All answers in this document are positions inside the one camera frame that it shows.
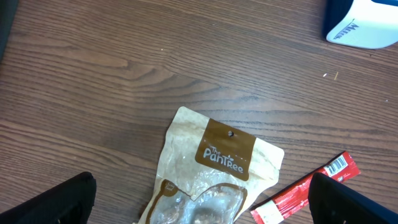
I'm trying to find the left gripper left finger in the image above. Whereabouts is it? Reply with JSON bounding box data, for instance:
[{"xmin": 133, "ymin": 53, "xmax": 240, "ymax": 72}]
[{"xmin": 1, "ymin": 172, "xmax": 96, "ymax": 224}]

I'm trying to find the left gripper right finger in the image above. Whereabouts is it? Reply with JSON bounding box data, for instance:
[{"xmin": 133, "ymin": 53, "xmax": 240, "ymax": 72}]
[{"xmin": 308, "ymin": 172, "xmax": 397, "ymax": 224}]

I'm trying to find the red snack bar wrapper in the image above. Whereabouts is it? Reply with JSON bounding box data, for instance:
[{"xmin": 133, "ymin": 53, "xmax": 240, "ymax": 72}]
[{"xmin": 251, "ymin": 151, "xmax": 361, "ymax": 224}]

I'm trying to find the brown Pantree snack pouch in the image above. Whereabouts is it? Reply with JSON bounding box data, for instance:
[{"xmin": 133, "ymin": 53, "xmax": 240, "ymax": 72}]
[{"xmin": 139, "ymin": 106, "xmax": 284, "ymax": 223}]

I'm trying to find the white barcode scanner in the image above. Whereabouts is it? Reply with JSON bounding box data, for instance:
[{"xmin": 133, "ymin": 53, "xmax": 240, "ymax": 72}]
[{"xmin": 322, "ymin": 0, "xmax": 397, "ymax": 49}]

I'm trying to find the grey plastic mesh basket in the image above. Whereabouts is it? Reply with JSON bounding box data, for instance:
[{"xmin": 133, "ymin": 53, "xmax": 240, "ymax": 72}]
[{"xmin": 0, "ymin": 0, "xmax": 19, "ymax": 60}]

